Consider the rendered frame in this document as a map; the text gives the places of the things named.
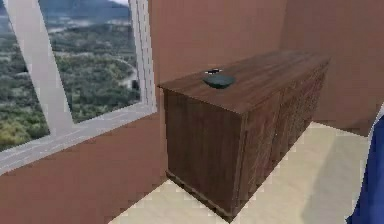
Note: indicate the dark green bowl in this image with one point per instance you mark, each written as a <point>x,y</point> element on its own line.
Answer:
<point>219,81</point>

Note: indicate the dark wooden sideboard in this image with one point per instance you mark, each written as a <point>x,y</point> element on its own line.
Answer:
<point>233,133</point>

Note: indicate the small black and white object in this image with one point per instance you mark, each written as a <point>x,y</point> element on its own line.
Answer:
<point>213,71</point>

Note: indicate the white framed window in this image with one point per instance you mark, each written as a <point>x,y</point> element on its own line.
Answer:
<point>43,66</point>

